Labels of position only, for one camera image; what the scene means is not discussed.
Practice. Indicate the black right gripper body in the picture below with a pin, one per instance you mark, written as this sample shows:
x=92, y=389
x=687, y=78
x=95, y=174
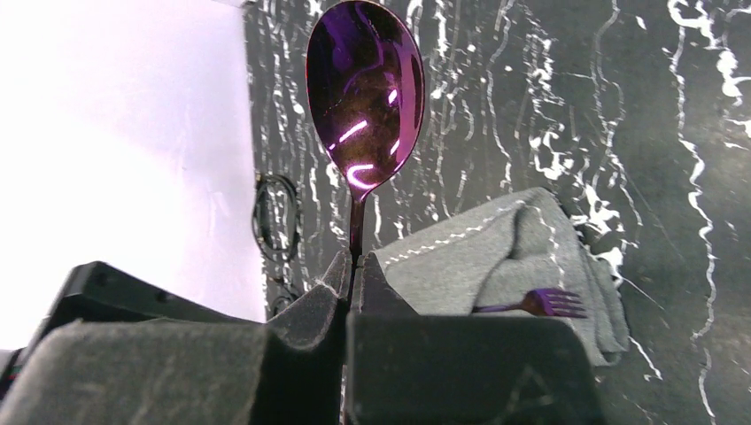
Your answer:
x=99, y=292

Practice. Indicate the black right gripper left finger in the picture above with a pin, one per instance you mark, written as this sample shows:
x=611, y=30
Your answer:
x=285, y=371

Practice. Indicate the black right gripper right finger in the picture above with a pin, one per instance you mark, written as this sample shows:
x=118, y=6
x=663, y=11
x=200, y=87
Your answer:
x=406, y=368

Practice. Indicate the grey fabric napkin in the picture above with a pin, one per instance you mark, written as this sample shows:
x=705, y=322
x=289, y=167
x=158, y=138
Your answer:
x=495, y=253

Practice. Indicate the purple metal fork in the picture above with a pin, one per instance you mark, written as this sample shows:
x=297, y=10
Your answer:
x=546, y=302

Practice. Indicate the purple metal spoon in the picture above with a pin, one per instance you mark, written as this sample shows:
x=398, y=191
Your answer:
x=366, y=92

